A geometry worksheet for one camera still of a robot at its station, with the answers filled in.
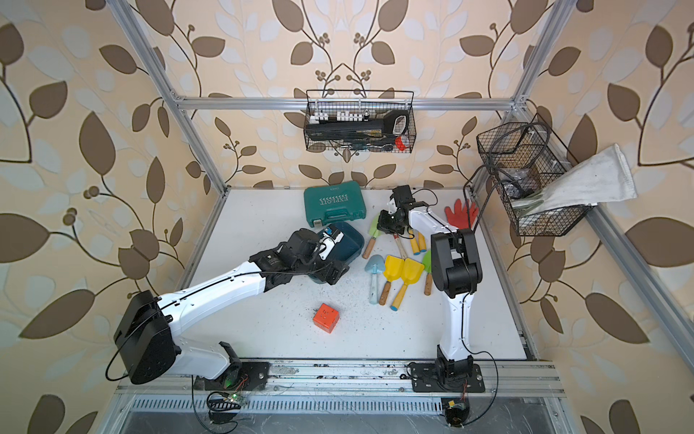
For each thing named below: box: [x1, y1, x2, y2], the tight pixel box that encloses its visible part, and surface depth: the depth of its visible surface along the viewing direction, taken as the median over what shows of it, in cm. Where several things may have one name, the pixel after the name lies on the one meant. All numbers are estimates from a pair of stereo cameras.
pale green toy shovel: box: [362, 213, 382, 260], surface depth 102 cm
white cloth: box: [513, 142, 638, 215], surface depth 59 cm
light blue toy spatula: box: [364, 254, 385, 305], surface depth 95 cm
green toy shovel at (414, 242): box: [408, 229, 421, 255], surface depth 101 cm
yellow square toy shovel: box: [379, 254, 404, 307], surface depth 96 cm
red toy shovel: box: [393, 233, 408, 261], surface depth 104 cm
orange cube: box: [312, 302, 341, 334], surface depth 82 cm
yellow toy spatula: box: [416, 231, 428, 253], surface depth 102 cm
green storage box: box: [303, 180, 367, 265], surface depth 111 cm
